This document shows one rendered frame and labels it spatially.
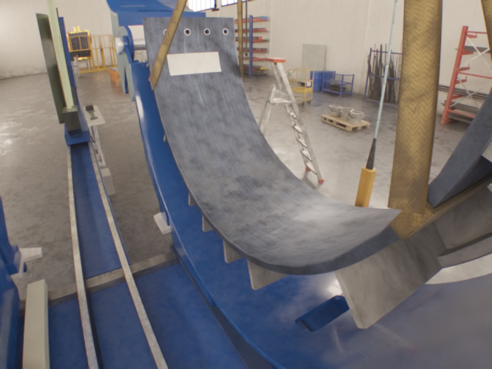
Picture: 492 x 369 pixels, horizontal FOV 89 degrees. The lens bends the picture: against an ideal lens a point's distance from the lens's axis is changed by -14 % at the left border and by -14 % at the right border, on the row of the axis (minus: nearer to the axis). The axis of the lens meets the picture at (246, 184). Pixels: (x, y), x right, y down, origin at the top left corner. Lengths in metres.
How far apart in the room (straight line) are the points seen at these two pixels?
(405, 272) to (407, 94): 0.54
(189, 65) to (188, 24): 0.29
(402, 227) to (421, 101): 0.22
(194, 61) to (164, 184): 0.91
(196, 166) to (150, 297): 1.05
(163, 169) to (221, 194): 0.68
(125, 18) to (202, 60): 0.76
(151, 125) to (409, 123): 1.95
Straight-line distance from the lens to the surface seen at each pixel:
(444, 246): 1.13
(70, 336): 2.28
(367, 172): 1.93
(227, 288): 1.70
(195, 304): 2.18
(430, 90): 0.56
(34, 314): 2.29
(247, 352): 1.83
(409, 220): 0.55
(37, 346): 2.10
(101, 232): 3.01
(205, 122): 2.04
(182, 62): 2.18
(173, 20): 1.99
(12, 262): 2.43
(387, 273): 0.89
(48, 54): 6.23
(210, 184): 1.72
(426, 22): 0.63
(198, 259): 1.86
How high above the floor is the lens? 2.23
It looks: 28 degrees down
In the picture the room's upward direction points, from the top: straight up
